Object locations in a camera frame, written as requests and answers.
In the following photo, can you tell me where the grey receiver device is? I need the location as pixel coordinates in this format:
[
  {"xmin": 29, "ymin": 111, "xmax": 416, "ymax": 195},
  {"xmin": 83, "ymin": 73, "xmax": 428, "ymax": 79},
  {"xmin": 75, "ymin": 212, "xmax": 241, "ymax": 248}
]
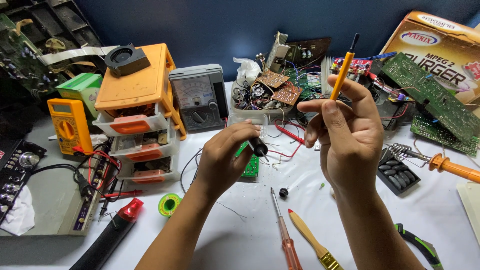
[{"xmin": 0, "ymin": 144, "xmax": 115, "ymax": 237}]

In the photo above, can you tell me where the long green circuit board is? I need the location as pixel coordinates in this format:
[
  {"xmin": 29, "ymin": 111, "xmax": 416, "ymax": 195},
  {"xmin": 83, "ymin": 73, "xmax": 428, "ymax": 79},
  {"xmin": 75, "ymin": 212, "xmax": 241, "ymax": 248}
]
[{"xmin": 380, "ymin": 51, "xmax": 480, "ymax": 145}]

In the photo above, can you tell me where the wooden-handled brush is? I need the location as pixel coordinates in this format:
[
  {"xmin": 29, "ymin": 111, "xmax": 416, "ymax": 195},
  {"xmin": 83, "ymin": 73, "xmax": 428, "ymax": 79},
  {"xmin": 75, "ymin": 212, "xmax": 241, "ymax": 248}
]
[{"xmin": 287, "ymin": 208, "xmax": 344, "ymax": 270}]

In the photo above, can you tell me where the person's left hand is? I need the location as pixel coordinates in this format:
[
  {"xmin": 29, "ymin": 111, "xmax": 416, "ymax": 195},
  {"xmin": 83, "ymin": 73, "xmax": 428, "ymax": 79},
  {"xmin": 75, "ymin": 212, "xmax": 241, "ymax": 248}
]
[{"xmin": 194, "ymin": 119, "xmax": 262, "ymax": 200}]

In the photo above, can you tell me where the white plastic bag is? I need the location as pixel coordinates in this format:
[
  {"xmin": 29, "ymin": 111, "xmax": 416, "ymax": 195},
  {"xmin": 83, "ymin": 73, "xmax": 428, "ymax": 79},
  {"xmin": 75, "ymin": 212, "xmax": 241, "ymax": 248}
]
[{"xmin": 233, "ymin": 57, "xmax": 262, "ymax": 85}]

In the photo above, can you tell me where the black blower fan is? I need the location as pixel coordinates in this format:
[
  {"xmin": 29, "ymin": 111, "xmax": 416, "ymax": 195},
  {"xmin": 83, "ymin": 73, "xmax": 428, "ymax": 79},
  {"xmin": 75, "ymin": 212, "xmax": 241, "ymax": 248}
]
[{"xmin": 104, "ymin": 43, "xmax": 151, "ymax": 78}]

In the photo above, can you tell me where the black knob with metal shaft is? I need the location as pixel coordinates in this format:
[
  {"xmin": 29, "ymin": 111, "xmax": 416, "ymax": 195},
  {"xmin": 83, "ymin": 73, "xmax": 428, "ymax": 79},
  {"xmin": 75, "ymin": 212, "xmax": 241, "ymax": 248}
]
[{"xmin": 247, "ymin": 136, "xmax": 270, "ymax": 163}]

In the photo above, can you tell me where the clear plastic container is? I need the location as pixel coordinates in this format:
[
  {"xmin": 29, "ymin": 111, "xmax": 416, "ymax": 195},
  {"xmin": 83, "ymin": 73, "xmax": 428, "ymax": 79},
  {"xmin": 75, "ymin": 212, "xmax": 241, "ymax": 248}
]
[{"xmin": 226, "ymin": 112, "xmax": 269, "ymax": 139}]

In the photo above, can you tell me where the black test probe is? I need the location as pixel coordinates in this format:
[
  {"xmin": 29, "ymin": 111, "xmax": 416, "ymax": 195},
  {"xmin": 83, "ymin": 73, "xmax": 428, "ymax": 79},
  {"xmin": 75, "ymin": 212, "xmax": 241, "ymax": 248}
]
[{"xmin": 99, "ymin": 178, "xmax": 119, "ymax": 217}]

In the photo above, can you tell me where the black tool with red cap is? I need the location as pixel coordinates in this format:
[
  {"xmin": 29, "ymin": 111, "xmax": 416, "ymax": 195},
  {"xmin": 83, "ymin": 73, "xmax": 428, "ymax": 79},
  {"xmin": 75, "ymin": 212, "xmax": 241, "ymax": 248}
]
[{"xmin": 69, "ymin": 197, "xmax": 145, "ymax": 270}]

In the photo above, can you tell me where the white flat ribbon cable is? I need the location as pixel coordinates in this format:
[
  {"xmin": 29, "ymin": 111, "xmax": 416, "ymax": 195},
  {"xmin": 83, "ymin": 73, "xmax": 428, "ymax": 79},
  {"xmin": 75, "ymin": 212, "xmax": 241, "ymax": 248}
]
[{"xmin": 39, "ymin": 45, "xmax": 121, "ymax": 66}]

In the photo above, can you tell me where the beige plastic panel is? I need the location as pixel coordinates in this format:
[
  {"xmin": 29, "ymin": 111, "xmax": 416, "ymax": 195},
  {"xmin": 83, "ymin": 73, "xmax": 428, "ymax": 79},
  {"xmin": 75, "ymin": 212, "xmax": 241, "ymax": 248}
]
[{"xmin": 456, "ymin": 181, "xmax": 480, "ymax": 235}]

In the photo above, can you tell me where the green perforated circuit board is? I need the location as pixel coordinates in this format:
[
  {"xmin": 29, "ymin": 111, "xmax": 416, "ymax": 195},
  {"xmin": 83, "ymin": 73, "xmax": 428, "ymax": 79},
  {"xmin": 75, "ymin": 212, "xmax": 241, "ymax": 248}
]
[{"xmin": 409, "ymin": 114, "xmax": 479, "ymax": 157}]

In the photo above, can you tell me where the red test probe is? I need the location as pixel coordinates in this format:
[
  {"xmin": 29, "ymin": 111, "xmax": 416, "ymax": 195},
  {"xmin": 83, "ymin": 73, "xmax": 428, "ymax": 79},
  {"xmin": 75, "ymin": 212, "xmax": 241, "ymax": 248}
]
[
  {"xmin": 100, "ymin": 189, "xmax": 144, "ymax": 199},
  {"xmin": 275, "ymin": 123, "xmax": 305, "ymax": 145}
]

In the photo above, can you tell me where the black power plug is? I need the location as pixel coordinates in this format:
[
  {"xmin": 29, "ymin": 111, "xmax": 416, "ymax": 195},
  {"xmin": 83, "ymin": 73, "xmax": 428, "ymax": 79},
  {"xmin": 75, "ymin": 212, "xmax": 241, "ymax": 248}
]
[{"xmin": 73, "ymin": 170, "xmax": 95, "ymax": 200}]

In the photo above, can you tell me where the orange plastic drawer unit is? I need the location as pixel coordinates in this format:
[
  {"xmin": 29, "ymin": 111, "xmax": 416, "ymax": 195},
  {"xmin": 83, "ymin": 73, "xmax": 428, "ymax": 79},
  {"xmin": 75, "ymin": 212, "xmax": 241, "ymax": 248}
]
[{"xmin": 92, "ymin": 43, "xmax": 187, "ymax": 185}]

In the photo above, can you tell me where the person's right hand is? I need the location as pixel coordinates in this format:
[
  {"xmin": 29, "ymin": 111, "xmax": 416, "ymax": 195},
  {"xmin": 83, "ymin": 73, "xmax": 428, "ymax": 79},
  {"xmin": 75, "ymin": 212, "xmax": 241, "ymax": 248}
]
[{"xmin": 297, "ymin": 74, "xmax": 385, "ymax": 196}]

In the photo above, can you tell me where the thin black cable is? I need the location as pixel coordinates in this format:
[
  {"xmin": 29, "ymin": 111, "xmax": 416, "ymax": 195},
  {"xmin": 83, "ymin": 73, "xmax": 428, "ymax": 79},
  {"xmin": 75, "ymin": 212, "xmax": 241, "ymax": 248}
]
[{"xmin": 179, "ymin": 148, "xmax": 204, "ymax": 194}]

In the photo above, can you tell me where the tub of electronic parts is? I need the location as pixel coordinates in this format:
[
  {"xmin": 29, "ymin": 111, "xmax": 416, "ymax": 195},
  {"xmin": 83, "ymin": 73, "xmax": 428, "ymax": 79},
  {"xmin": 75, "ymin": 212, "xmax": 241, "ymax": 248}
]
[{"xmin": 229, "ymin": 79, "xmax": 298, "ymax": 114}]

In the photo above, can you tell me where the black chassis with circuit board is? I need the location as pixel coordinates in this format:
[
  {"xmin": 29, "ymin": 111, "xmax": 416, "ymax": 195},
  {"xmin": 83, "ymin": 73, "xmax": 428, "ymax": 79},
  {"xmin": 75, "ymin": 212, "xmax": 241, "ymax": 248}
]
[{"xmin": 0, "ymin": 0, "xmax": 107, "ymax": 103}]

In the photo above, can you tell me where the small green circuit board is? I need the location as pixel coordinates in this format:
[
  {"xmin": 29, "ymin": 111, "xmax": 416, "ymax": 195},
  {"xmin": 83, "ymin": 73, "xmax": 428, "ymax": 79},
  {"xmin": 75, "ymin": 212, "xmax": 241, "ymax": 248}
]
[{"xmin": 235, "ymin": 141, "xmax": 260, "ymax": 178}]

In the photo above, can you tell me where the orange-handled soldering iron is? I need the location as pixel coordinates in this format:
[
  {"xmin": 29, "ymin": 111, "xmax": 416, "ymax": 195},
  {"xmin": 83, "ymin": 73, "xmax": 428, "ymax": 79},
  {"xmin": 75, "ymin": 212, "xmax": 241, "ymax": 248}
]
[{"xmin": 388, "ymin": 143, "xmax": 480, "ymax": 184}]

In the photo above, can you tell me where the green cardboard box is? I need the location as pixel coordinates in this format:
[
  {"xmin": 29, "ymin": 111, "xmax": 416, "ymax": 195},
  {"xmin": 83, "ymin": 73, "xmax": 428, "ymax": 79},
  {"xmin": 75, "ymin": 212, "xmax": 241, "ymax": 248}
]
[{"xmin": 56, "ymin": 73, "xmax": 103, "ymax": 118}]

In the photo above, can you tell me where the green black tool handle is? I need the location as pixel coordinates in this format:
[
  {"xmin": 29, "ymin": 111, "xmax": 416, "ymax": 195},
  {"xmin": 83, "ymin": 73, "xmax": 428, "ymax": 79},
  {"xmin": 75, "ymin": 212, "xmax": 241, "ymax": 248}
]
[{"xmin": 394, "ymin": 223, "xmax": 445, "ymax": 270}]

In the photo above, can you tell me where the black soldering iron stand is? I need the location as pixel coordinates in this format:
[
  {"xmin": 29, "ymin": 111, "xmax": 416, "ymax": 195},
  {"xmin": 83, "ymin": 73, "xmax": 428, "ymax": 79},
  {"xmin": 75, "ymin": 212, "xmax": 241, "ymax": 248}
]
[{"xmin": 376, "ymin": 148, "xmax": 422, "ymax": 196}]

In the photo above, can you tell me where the dark brown circuit board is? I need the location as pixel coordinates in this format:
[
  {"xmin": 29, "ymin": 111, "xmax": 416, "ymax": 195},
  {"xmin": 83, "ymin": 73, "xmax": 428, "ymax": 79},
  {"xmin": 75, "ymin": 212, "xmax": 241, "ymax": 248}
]
[{"xmin": 284, "ymin": 37, "xmax": 332, "ymax": 69}]

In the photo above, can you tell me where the printed cardboard box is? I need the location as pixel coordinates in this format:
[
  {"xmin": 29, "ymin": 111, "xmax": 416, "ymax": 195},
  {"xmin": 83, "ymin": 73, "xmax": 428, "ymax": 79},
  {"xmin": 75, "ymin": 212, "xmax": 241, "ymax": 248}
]
[{"xmin": 378, "ymin": 10, "xmax": 480, "ymax": 114}]

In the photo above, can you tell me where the red circuit board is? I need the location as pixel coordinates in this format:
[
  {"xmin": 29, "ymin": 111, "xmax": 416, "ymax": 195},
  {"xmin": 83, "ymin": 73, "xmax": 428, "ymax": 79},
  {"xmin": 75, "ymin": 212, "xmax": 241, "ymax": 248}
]
[{"xmin": 329, "ymin": 56, "xmax": 374, "ymax": 76}]

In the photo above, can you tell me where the green solder spool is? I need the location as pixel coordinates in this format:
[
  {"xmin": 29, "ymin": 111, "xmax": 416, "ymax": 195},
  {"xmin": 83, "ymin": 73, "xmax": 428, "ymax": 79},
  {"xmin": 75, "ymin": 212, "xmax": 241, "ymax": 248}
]
[{"xmin": 157, "ymin": 193, "xmax": 183, "ymax": 218}]

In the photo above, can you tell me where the black audio panel with knobs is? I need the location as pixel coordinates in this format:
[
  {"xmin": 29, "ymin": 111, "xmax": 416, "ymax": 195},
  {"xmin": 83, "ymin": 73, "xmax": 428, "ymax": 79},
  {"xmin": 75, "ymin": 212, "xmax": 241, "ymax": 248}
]
[{"xmin": 0, "ymin": 139, "xmax": 48, "ymax": 226}]

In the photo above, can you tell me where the finned aluminium heat sink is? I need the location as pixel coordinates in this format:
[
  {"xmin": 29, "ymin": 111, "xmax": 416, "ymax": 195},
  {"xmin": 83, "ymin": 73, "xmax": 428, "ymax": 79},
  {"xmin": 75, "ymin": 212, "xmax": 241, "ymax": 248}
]
[{"xmin": 266, "ymin": 31, "xmax": 290, "ymax": 69}]

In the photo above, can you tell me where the yellow black-tipped screwdriver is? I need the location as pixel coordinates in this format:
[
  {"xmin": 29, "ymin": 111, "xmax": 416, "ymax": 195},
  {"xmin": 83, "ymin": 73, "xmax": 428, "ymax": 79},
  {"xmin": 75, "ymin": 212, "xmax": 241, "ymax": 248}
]
[{"xmin": 329, "ymin": 33, "xmax": 361, "ymax": 101}]

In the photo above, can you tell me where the white crumpled cloth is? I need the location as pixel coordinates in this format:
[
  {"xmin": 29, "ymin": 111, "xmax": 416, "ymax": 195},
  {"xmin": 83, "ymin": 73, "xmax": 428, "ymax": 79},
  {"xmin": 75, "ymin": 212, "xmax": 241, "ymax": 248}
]
[{"xmin": 0, "ymin": 185, "xmax": 37, "ymax": 236}]

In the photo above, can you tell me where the red-handled screwdriver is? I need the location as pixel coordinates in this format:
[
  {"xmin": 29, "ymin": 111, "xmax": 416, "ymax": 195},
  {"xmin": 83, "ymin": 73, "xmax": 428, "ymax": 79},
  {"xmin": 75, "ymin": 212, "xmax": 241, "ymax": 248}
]
[{"xmin": 270, "ymin": 187, "xmax": 303, "ymax": 270}]

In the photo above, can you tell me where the yellow digital multimeter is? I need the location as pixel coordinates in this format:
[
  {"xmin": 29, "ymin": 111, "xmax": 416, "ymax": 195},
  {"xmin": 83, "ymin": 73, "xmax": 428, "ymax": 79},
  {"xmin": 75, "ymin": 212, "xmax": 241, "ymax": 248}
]
[{"xmin": 47, "ymin": 98, "xmax": 94, "ymax": 156}]

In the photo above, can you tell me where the grey analog multimeter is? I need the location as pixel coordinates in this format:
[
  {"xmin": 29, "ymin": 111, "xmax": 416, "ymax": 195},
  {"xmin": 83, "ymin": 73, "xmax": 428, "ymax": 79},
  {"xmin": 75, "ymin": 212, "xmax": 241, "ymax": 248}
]
[{"xmin": 168, "ymin": 64, "xmax": 230, "ymax": 132}]

